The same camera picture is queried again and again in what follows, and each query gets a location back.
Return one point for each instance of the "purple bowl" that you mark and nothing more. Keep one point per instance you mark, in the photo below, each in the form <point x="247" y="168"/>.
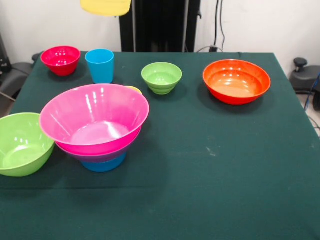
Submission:
<point x="100" y="158"/>

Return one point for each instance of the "blue cup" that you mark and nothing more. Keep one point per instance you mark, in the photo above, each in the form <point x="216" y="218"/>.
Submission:
<point x="101" y="67"/>

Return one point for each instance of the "small pink-red bowl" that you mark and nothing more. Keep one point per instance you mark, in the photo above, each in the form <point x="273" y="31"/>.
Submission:
<point x="60" y="60"/>

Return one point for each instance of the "blue bowl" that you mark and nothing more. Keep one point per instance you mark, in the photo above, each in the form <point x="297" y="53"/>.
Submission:
<point x="102" y="166"/>

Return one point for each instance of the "orange-yellow cup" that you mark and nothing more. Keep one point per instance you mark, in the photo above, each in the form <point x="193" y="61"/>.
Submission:
<point x="136" y="89"/>

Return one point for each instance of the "small green bowl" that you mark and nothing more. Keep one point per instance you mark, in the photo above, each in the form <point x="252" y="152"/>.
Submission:
<point x="161" y="77"/>

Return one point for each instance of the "large green bowl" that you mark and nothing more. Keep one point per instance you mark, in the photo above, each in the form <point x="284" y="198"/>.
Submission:
<point x="22" y="147"/>

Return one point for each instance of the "black grey floor stand base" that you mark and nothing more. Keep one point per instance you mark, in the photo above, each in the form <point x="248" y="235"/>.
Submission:
<point x="305" y="77"/>
<point x="15" y="75"/>

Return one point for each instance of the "large pink bowl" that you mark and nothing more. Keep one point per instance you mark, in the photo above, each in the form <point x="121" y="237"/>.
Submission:
<point x="95" y="117"/>

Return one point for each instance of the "orange bowl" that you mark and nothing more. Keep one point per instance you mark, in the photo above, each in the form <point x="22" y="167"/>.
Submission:
<point x="235" y="85"/>

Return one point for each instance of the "dark green table cloth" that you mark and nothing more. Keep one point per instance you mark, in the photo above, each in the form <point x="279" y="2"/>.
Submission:
<point x="160" y="205"/>

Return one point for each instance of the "pale yellow translucent cup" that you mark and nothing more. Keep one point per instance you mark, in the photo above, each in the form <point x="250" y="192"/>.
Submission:
<point x="105" y="7"/>

